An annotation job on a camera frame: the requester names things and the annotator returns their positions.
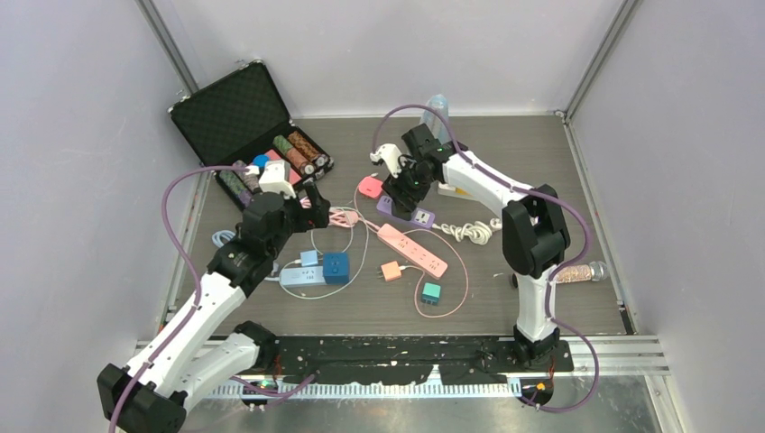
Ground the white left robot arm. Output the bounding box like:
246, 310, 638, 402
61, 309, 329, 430
97, 181, 330, 432

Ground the pink cube socket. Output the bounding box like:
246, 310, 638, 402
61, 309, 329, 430
357, 176, 383, 199

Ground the mint green charger cable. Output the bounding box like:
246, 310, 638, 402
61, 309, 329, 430
277, 206, 372, 301

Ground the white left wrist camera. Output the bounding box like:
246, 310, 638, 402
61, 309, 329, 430
244, 160, 297, 198

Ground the pink coiled power cord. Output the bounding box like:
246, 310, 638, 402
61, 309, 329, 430
299, 199, 360, 229

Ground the blue wrapped metronome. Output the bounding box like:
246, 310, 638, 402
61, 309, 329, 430
420, 94, 450, 143

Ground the light blue power strip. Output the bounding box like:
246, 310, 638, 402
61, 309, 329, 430
279, 266, 327, 289

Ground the orange pink charger plug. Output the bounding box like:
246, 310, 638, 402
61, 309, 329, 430
379, 261, 404, 282

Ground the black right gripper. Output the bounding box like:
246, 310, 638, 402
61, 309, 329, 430
382, 158, 434, 215

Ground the teal charger plug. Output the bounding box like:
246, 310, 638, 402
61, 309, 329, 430
419, 282, 441, 305

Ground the black chip case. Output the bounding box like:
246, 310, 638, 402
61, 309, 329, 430
169, 60, 335, 191

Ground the pink charger cable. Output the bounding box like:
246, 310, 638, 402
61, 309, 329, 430
352, 179, 470, 319

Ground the glittery small cylinder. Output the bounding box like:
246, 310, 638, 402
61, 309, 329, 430
555, 261, 609, 284

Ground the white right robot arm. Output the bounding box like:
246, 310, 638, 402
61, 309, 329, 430
370, 124, 571, 371

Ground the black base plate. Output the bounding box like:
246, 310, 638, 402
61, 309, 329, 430
247, 336, 574, 385

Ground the light blue charger plug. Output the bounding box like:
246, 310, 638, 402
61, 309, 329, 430
300, 250, 320, 267

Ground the dark blue cube socket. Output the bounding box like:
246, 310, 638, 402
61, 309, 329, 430
322, 252, 350, 285

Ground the pink power strip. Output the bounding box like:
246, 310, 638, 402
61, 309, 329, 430
377, 224, 448, 279

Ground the purple power strip white cord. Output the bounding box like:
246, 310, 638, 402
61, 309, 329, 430
431, 217, 504, 246

